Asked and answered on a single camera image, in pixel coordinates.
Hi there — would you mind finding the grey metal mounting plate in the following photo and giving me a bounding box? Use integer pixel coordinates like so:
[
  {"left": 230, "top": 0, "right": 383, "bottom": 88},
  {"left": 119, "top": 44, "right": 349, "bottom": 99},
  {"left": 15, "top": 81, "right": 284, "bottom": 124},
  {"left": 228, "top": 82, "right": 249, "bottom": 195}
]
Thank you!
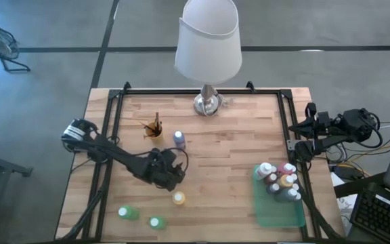
[{"left": 286, "top": 138, "right": 300, "bottom": 152}]

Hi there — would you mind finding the clear lamp power cord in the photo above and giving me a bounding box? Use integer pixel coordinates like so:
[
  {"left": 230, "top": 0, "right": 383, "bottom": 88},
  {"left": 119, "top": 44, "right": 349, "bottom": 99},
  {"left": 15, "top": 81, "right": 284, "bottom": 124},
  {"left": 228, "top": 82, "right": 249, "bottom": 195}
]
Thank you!
[{"left": 215, "top": 94, "right": 236, "bottom": 109}]

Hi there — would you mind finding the silver table lamp white shade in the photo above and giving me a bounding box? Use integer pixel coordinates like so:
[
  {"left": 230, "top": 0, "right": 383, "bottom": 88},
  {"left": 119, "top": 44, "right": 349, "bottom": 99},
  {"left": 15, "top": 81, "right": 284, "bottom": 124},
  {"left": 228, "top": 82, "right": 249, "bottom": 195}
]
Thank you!
[{"left": 173, "top": 0, "right": 243, "bottom": 117}]

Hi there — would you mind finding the large blue-violet paint bottle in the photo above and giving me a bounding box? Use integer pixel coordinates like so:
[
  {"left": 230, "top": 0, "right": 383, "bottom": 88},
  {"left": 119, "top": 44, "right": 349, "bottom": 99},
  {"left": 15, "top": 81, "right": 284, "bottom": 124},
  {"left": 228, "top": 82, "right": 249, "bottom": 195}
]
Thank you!
[{"left": 173, "top": 130, "right": 186, "bottom": 150}]

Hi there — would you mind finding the translucent green plastic bin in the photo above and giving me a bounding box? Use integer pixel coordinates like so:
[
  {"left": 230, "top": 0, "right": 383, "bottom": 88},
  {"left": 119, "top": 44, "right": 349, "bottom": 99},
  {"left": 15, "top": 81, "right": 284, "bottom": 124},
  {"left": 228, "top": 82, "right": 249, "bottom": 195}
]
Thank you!
[{"left": 252, "top": 163, "right": 307, "bottom": 229}]

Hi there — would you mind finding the yellow-orange plastic cup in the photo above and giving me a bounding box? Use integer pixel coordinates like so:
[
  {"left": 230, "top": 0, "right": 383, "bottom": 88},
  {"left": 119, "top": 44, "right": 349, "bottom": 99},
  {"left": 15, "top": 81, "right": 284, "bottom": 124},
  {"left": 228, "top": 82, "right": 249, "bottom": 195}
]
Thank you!
[{"left": 144, "top": 121, "right": 164, "bottom": 142}]

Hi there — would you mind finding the large pink paint bottle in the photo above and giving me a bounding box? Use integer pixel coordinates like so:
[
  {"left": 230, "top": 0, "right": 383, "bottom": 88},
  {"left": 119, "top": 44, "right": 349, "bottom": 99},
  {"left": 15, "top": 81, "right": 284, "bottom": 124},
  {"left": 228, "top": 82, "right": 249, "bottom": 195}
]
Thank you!
[{"left": 277, "top": 162, "right": 294, "bottom": 176}]

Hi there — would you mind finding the grey side table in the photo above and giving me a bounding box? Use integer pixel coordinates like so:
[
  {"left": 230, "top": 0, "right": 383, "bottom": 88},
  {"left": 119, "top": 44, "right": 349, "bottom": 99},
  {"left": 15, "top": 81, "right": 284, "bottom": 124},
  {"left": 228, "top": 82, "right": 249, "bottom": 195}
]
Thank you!
[{"left": 0, "top": 148, "right": 33, "bottom": 178}]

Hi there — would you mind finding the yellow floor cable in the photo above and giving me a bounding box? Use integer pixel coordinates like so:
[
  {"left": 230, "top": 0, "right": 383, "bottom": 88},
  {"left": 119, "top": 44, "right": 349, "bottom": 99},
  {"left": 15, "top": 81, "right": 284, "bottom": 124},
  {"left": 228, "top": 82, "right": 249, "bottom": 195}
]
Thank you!
[{"left": 345, "top": 144, "right": 390, "bottom": 163}]

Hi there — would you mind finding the black power strip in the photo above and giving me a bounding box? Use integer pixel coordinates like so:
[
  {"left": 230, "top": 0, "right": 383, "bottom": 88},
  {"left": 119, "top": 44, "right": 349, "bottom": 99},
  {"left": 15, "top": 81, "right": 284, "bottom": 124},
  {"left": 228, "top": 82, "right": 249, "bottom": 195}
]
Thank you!
[{"left": 330, "top": 163, "right": 365, "bottom": 180}]

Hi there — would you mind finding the white printed paper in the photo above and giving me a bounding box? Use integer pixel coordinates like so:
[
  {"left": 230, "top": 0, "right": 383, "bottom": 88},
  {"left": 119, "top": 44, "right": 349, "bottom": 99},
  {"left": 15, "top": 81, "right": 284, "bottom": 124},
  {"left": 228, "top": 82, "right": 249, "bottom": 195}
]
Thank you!
[{"left": 330, "top": 172, "right": 358, "bottom": 235}]

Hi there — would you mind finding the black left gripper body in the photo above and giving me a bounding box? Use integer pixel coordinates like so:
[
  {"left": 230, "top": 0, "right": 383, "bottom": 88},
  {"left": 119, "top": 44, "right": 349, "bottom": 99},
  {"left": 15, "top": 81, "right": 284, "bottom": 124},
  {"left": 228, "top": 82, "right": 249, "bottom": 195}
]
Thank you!
[{"left": 144, "top": 148, "right": 186, "bottom": 191}]

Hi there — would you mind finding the large green paint bottle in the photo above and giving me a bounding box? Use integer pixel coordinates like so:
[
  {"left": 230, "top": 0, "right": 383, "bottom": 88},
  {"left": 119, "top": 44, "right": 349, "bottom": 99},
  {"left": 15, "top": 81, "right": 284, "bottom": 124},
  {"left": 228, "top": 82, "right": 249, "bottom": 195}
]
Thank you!
[
  {"left": 149, "top": 215, "right": 168, "bottom": 232},
  {"left": 118, "top": 205, "right": 141, "bottom": 221}
]

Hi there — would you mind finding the black computer keyboard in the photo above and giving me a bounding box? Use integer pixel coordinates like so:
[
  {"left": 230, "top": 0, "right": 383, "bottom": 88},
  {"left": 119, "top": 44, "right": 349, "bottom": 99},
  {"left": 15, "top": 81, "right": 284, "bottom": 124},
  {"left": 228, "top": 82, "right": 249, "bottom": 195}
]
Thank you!
[{"left": 349, "top": 188, "right": 390, "bottom": 242}]

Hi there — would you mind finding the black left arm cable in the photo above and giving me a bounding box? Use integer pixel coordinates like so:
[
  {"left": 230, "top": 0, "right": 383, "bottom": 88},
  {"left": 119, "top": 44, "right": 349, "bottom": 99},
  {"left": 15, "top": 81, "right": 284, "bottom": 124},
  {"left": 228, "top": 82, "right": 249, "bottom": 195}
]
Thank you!
[{"left": 162, "top": 146, "right": 190, "bottom": 172}]

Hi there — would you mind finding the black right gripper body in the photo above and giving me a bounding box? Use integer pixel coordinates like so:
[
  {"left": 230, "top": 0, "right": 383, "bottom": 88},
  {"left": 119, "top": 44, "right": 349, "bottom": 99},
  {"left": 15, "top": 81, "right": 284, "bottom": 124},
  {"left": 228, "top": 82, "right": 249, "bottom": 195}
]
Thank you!
[{"left": 303, "top": 102, "right": 334, "bottom": 139}]

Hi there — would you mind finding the black computer desk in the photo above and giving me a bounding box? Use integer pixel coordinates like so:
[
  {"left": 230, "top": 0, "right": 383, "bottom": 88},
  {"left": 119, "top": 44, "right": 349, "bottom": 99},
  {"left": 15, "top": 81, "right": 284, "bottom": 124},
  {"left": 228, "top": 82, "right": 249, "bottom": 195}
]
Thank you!
[{"left": 333, "top": 171, "right": 390, "bottom": 244}]

